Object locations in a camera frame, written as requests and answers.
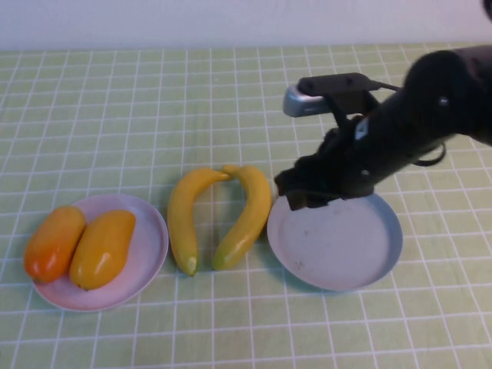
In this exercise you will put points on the orange mango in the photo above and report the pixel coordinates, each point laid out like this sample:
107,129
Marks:
54,242

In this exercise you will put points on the blue round plate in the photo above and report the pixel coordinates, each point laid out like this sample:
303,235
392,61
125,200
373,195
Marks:
334,246

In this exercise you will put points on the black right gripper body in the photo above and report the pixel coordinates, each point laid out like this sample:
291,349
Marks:
403,134

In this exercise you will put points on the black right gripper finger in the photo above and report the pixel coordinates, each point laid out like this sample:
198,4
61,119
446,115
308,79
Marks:
307,201
294,180

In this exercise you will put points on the pink round plate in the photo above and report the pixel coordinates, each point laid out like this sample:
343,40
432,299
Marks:
146,238

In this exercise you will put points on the yellow banana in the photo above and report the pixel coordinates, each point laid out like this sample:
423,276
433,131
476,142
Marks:
250,215
180,223

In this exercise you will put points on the yellow mango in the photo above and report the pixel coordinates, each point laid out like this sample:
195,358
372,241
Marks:
102,250

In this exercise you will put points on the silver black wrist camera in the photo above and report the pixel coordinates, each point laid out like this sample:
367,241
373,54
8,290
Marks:
307,102

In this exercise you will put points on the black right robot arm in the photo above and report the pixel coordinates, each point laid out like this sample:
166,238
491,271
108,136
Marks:
480,96

